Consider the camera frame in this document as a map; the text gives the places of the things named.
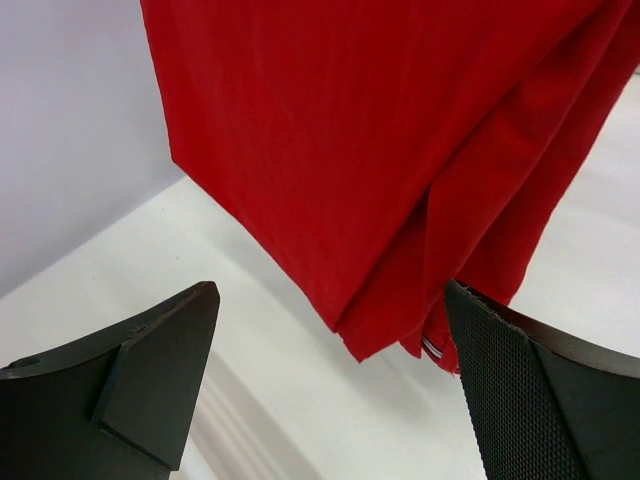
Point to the white plastic perforated basket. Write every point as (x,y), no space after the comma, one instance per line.
(236,436)

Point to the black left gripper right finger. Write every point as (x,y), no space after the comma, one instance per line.
(544,404)

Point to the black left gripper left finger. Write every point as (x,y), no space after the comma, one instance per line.
(115,404)

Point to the red trousers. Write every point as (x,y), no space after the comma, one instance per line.
(379,149)

